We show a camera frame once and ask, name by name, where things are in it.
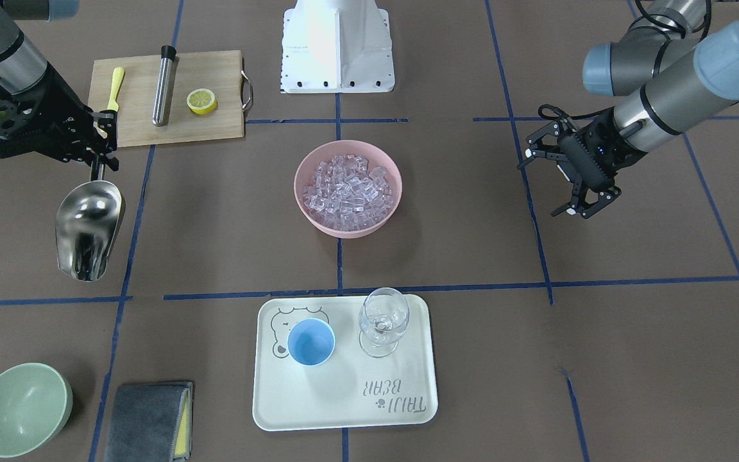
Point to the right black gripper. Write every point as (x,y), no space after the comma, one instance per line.
(63,98)

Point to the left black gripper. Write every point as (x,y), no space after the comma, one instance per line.
(608,137)

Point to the metal ice scoop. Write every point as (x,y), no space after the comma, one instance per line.
(86,226)

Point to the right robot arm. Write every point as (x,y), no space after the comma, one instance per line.
(21,63)

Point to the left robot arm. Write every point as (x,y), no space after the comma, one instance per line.
(668,82)

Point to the pile of ice cubes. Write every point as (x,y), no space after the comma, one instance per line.
(346,194)

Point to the blue plastic cup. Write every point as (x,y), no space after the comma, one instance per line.
(311,342)

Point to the yellow plastic knife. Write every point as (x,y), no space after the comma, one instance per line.
(118,75)

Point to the lemon half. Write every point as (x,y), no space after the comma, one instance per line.
(202,101)

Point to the steel cylinder rod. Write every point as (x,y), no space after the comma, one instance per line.
(164,89)

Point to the wooden cutting board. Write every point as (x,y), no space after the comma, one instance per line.
(218,71)

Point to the clear wine glass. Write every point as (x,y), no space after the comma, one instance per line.
(383,319)

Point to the pink bowl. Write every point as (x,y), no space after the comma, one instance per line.
(376,157)

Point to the green bowl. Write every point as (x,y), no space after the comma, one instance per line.
(35,404)

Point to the grey folded cloth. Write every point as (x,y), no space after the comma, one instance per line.
(151,422)

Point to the white bear tray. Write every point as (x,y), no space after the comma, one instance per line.
(349,389)

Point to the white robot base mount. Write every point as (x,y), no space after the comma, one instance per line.
(336,47)

